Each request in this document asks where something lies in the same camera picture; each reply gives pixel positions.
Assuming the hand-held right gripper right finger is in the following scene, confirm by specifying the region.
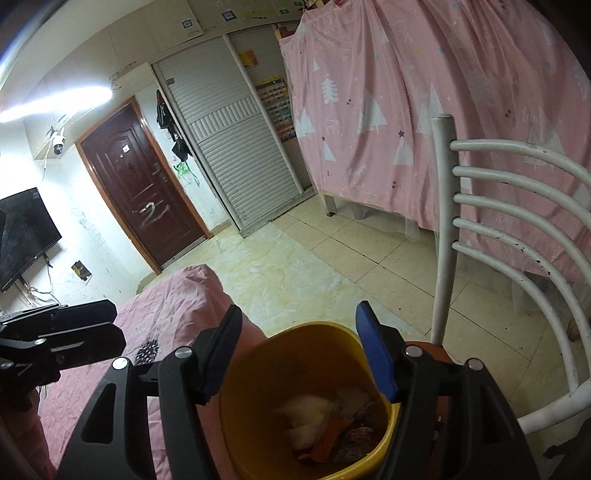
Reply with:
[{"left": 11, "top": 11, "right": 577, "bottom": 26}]
[{"left": 355, "top": 300, "right": 539, "bottom": 480}]

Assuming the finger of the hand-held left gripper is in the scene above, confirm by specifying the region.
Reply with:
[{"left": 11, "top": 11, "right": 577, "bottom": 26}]
[
  {"left": 0, "top": 299, "right": 117, "bottom": 344},
  {"left": 0, "top": 325, "right": 126, "bottom": 387}
]

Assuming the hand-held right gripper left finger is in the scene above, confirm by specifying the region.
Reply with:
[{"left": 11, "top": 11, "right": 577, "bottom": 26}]
[{"left": 55, "top": 305, "right": 244, "bottom": 480}]

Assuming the yellow plastic bucket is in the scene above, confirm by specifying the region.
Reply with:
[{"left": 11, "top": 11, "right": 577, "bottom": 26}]
[{"left": 219, "top": 322, "right": 402, "bottom": 480}]

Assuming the person's left forearm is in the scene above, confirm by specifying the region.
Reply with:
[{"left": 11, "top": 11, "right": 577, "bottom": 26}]
[{"left": 0, "top": 392, "right": 56, "bottom": 480}]

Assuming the pink tablecloth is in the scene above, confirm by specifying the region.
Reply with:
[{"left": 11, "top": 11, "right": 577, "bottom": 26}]
[{"left": 39, "top": 265, "right": 269, "bottom": 480}]

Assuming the orange box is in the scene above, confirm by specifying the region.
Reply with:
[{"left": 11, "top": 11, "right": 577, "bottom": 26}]
[{"left": 310, "top": 418, "right": 343, "bottom": 462}]

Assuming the dark red door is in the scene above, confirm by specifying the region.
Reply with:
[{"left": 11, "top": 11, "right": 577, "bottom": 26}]
[{"left": 76, "top": 96, "right": 213, "bottom": 274}]

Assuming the white metal chair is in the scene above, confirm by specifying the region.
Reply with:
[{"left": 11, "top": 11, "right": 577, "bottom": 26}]
[{"left": 404, "top": 114, "right": 591, "bottom": 462}]

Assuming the white shutter wardrobe door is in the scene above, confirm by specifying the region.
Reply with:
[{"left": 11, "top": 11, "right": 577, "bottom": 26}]
[{"left": 152, "top": 34, "right": 315, "bottom": 232}]

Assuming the ceiling tube light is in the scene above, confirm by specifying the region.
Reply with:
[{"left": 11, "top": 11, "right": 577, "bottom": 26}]
[{"left": 0, "top": 83, "right": 114, "bottom": 123}]

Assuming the colourful chart poster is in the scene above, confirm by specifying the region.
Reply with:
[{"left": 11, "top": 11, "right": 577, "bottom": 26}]
[{"left": 255, "top": 76, "right": 295, "bottom": 141}]

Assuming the pink tree-print bed curtain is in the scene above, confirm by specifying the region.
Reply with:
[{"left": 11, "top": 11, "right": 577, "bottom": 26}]
[{"left": 279, "top": 0, "right": 591, "bottom": 287}]

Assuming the black wall television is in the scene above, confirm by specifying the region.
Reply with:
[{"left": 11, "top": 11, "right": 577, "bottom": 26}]
[{"left": 0, "top": 187, "right": 63, "bottom": 292}]

